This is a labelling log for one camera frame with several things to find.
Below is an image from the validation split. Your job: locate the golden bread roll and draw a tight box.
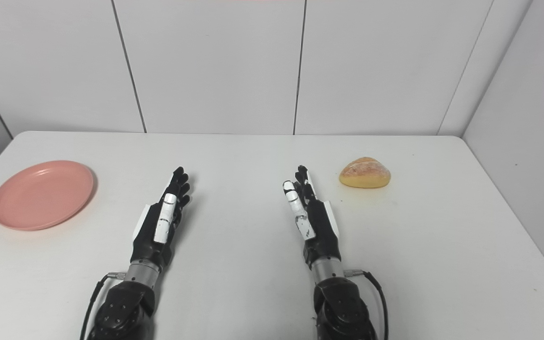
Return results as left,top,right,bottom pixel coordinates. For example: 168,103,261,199
339,157,391,189

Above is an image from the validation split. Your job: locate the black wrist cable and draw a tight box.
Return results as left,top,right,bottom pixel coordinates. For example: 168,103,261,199
80,272,126,340
344,269,390,340

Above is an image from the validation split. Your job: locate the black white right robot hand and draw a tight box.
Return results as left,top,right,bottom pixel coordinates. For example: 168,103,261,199
282,165,342,271

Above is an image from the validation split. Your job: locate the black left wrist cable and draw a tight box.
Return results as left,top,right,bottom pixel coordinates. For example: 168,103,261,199
80,272,126,340

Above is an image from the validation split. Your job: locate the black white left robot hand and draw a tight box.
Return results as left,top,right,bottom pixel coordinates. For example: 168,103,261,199
130,166,192,271

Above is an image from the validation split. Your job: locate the pink round plate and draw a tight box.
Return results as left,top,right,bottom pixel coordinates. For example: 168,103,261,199
0,160,95,231

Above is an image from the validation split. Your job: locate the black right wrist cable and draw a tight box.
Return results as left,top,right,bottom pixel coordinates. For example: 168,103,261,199
344,269,390,340

